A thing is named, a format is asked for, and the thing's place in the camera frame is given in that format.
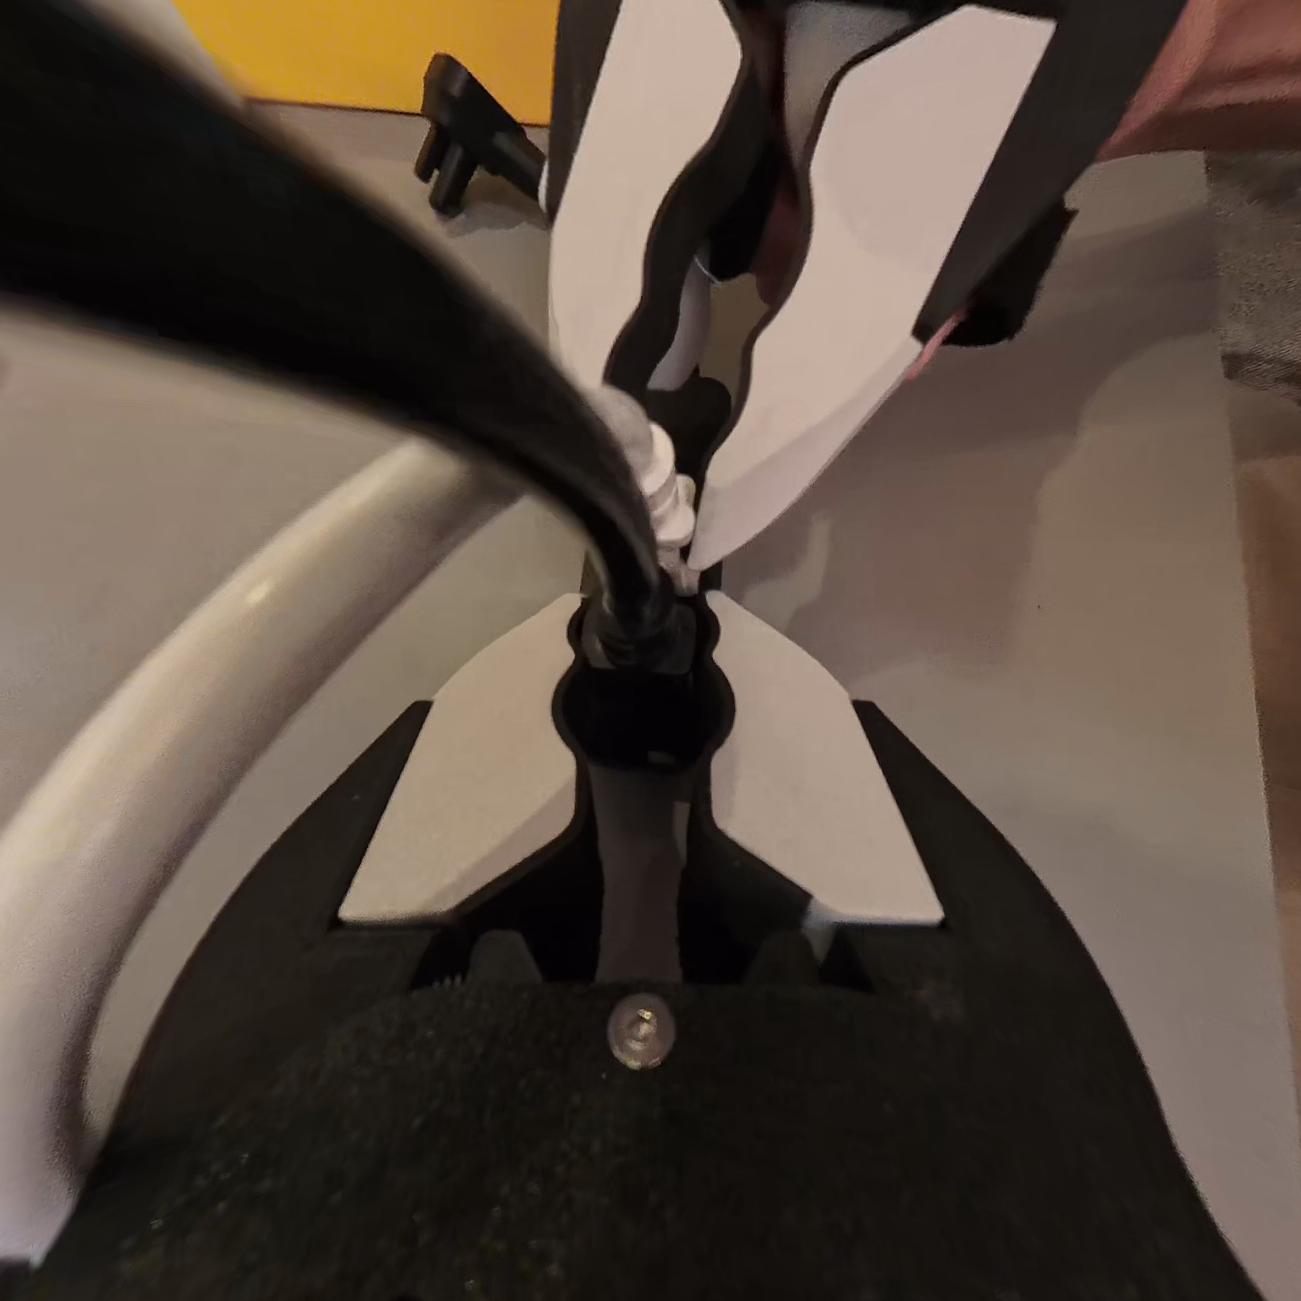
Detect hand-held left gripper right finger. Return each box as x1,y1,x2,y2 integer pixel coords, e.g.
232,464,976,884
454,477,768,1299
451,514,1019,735
699,590,946,963

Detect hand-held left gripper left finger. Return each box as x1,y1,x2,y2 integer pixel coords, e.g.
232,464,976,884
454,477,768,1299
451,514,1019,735
338,591,587,924

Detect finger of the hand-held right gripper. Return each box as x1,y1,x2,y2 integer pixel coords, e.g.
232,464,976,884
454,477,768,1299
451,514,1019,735
548,0,788,398
689,0,1061,570

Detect white cable with plug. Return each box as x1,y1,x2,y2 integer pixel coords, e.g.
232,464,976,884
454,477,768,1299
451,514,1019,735
0,384,705,1267

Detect thick black cable with plug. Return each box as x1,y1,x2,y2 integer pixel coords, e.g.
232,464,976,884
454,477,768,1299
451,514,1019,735
0,0,717,712

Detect person's right hand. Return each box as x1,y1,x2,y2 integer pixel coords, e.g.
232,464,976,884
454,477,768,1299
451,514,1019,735
1098,0,1301,164

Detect yellow box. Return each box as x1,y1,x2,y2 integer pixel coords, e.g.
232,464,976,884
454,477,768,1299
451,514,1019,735
174,0,562,117

